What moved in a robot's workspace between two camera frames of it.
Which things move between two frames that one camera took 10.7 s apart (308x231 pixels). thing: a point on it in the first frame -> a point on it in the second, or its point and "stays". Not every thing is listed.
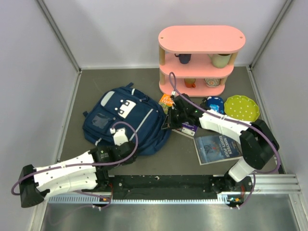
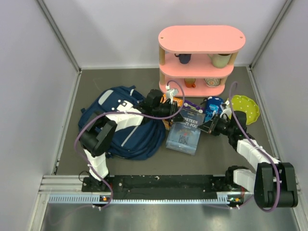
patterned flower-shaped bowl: x=212 y=82 stays
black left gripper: x=129 y=161 -> x=173 y=107
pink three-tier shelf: x=200 y=57 stays
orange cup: x=190 y=82 stays
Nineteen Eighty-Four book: x=215 y=148 -> x=184 y=135
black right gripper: x=170 y=121 -> x=210 y=126
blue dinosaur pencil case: x=215 y=103 stays
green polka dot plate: x=241 y=108 stays
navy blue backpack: x=127 y=108 stays
